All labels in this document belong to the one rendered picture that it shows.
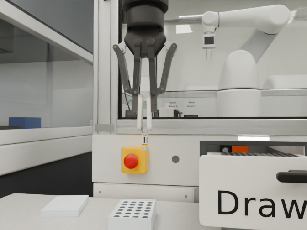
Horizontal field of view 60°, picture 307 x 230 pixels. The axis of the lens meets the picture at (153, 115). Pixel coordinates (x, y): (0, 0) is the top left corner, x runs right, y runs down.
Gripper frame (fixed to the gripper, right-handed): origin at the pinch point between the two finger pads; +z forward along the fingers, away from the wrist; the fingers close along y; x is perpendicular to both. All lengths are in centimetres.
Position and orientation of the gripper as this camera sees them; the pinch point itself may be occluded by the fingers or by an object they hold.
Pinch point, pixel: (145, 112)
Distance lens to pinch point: 53.1
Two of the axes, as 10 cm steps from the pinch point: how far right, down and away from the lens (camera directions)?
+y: -10.0, 0.0, 0.9
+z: -0.1, 10.0, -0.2
